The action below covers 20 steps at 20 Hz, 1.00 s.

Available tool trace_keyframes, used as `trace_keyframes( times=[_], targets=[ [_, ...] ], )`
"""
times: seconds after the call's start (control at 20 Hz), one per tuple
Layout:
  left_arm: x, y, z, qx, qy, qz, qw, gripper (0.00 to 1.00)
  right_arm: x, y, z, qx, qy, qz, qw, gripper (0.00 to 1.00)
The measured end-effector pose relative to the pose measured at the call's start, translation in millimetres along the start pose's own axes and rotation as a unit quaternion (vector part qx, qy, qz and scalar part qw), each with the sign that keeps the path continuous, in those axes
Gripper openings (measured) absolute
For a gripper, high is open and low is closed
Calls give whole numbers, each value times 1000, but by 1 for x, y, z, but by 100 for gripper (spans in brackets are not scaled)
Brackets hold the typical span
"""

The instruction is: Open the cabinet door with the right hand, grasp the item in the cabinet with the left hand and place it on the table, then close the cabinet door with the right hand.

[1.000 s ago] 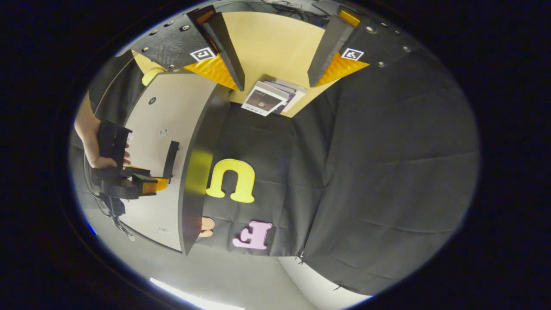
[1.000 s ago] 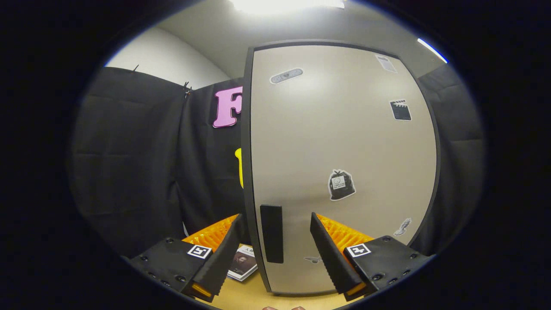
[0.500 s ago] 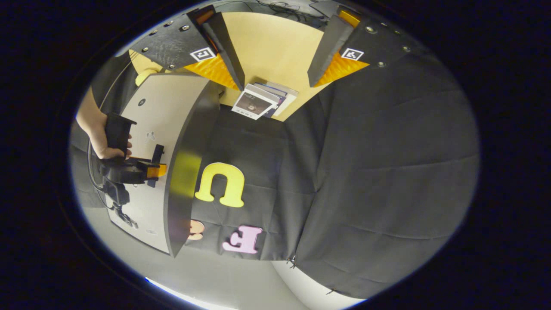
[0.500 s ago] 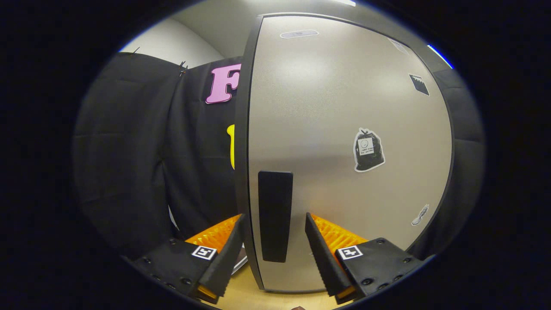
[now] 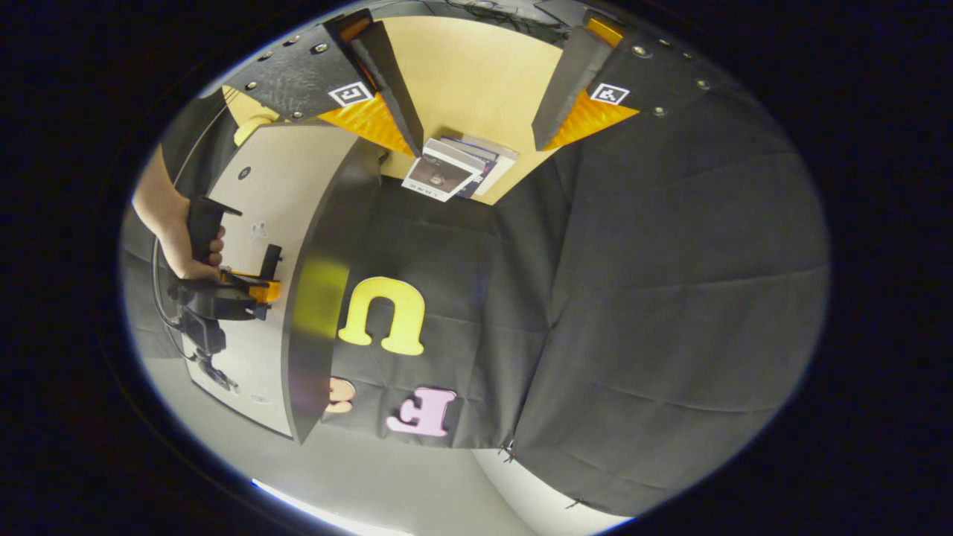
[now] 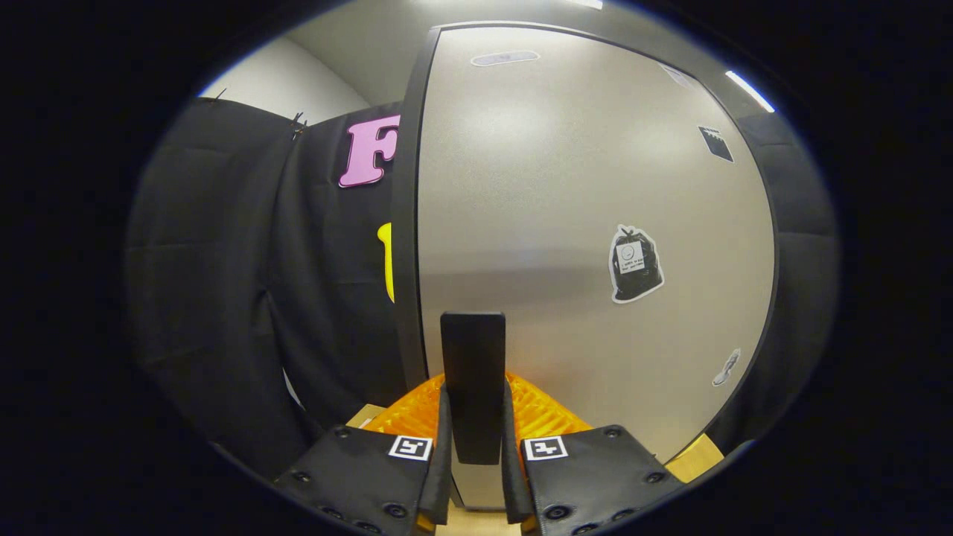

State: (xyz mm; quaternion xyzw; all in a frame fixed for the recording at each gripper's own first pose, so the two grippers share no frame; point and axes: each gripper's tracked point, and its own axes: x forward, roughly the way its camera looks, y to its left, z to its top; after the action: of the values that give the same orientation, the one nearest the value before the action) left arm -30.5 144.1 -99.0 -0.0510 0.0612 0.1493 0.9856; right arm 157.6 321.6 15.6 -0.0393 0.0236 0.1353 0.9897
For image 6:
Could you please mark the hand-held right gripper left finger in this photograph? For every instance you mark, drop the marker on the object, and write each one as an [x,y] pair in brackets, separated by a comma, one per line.
[357,476]

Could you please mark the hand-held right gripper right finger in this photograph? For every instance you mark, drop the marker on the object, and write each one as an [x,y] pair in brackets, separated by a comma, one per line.
[595,476]

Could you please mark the dark grey cabinet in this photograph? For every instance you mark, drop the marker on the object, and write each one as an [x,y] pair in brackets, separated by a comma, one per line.
[406,260]

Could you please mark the black backdrop cloth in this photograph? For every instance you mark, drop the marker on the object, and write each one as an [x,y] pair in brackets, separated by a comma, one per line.
[238,283]

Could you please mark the ceiling light panel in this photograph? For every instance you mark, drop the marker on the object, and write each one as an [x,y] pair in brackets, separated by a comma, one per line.
[588,3]
[748,89]

